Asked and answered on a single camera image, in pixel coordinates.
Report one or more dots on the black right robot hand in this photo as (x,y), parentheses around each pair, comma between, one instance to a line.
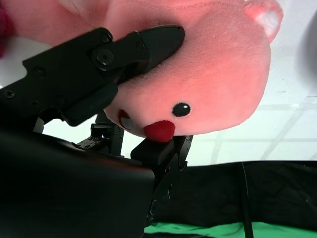
(62,186)

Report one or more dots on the pink plush pig doll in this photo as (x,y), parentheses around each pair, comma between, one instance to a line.
(198,74)

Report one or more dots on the green cloth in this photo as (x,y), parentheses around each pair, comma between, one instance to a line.
(198,231)

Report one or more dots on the black backdrop cloth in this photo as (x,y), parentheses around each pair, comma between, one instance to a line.
(210,193)

